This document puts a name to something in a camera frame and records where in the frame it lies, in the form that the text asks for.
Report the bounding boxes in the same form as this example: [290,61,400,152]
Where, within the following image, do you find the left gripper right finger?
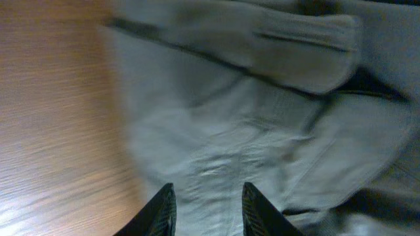
[241,182,304,236]

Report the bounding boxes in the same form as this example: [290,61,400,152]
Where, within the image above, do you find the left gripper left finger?
[114,183,177,236]

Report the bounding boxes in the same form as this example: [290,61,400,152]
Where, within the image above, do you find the grey shorts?
[102,1,419,235]

